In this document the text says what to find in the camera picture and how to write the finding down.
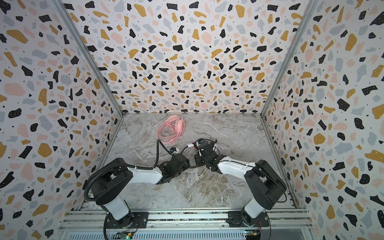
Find pink headphones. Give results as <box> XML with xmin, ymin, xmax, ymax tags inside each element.
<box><xmin>156</xmin><ymin>115</ymin><xmax>186</xmax><ymax>145</ymax></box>

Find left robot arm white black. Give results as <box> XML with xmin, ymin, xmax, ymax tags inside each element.
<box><xmin>84</xmin><ymin>153</ymin><xmax>190</xmax><ymax>221</ymax></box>

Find aluminium corner post right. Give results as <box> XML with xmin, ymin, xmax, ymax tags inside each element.
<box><xmin>261</xmin><ymin>0</ymin><xmax>319</xmax><ymax>118</ymax></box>

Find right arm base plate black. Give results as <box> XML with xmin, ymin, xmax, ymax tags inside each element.
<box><xmin>227</xmin><ymin>210</ymin><xmax>270</xmax><ymax>228</ymax></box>

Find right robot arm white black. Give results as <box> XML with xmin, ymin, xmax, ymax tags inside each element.
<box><xmin>194</xmin><ymin>139</ymin><xmax>287</xmax><ymax>221</ymax></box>

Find white black headphones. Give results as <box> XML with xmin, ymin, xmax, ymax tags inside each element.
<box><xmin>180</xmin><ymin>139</ymin><xmax>220</xmax><ymax>155</ymax></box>

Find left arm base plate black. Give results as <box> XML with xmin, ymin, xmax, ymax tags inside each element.
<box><xmin>104</xmin><ymin>211</ymin><xmax>149</xmax><ymax>230</ymax></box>

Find aluminium corner post left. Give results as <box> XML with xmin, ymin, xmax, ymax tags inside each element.
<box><xmin>52</xmin><ymin>0</ymin><xmax>124</xmax><ymax>118</ymax></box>

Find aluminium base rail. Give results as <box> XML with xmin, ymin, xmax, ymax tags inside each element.
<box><xmin>57</xmin><ymin>208</ymin><xmax>317</xmax><ymax>240</ymax></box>

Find aluminium corner post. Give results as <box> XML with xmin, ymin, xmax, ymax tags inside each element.
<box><xmin>261</xmin><ymin>0</ymin><xmax>319</xmax><ymax>118</ymax></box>
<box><xmin>52</xmin><ymin>0</ymin><xmax>124</xmax><ymax>118</ymax></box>

